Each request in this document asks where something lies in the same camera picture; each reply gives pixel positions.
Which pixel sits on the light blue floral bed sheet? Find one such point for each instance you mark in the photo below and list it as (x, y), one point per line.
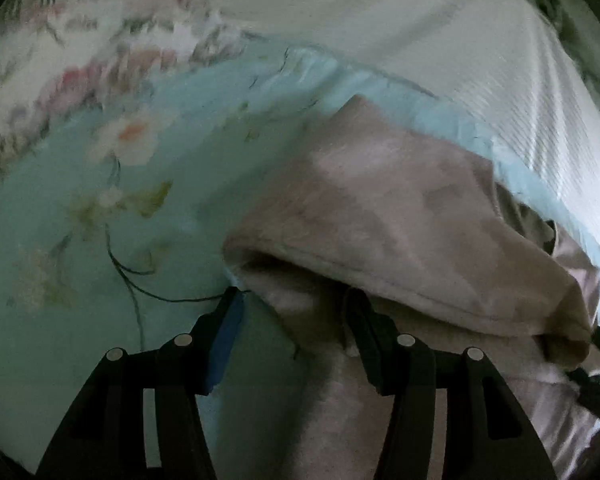
(80, 260)

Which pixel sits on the white floral pillow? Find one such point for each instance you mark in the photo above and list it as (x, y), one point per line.
(55, 75)

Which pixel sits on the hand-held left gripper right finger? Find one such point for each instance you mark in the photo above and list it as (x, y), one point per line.
(372, 355)

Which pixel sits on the green patterned cloth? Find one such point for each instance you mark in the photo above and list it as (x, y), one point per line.
(570, 25)

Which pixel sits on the pinkish grey fleece garment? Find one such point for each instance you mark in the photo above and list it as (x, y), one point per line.
(380, 210)

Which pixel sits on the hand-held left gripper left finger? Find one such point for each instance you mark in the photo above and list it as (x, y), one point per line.
(228, 340)

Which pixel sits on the white striped pillow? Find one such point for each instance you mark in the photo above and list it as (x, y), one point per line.
(405, 25)

